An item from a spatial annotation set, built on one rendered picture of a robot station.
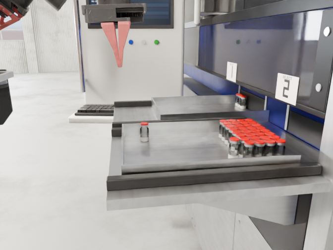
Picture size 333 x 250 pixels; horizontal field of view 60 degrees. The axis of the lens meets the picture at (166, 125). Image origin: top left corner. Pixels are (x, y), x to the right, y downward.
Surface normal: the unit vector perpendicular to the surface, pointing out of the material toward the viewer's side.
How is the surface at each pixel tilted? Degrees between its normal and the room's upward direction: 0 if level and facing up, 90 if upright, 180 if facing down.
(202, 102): 90
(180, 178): 90
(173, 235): 0
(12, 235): 0
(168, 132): 90
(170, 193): 0
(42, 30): 90
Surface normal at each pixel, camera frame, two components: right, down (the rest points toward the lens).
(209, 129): 0.14, 0.29
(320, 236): -0.99, 0.04
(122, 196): 0.00, -0.96
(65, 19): 0.43, 0.26
